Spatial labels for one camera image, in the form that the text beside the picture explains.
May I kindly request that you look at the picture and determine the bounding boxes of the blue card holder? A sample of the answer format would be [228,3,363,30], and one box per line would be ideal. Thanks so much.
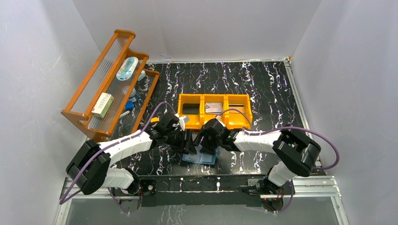
[182,145,221,165]

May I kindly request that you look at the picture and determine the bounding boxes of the yellow three-compartment bin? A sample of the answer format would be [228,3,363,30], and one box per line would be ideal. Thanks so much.
[177,94,253,130]

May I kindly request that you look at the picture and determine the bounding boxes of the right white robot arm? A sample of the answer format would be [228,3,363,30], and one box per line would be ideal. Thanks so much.
[193,119,321,195]

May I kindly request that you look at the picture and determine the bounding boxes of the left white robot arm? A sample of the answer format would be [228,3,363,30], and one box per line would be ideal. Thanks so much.
[66,113,196,195]

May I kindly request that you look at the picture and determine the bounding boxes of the silver cards in bin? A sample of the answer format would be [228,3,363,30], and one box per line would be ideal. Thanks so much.
[205,102,223,114]

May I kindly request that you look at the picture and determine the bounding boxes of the yellow grey eraser block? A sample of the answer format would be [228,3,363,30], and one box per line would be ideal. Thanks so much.
[150,117,160,123]

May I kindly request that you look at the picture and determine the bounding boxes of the white pen on shelf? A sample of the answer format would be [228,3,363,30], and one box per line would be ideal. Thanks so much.
[119,110,131,119]

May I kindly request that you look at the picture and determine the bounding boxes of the small grey blue item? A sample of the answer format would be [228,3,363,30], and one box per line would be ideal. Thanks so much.
[137,70,146,82]

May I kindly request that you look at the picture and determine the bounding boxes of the orange wooden shelf rack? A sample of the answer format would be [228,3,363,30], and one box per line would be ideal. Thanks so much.
[61,30,160,142]

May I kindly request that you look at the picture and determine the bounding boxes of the white red small box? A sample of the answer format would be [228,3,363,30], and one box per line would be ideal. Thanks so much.
[92,92,114,118]

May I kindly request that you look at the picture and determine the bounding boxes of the light blue oval case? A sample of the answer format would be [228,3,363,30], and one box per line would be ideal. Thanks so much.
[116,57,138,81]

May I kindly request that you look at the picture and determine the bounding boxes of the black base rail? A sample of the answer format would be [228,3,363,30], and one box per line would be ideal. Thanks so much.
[111,175,291,210]

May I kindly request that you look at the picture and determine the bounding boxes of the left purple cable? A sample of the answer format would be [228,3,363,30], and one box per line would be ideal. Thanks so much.
[59,101,178,215]

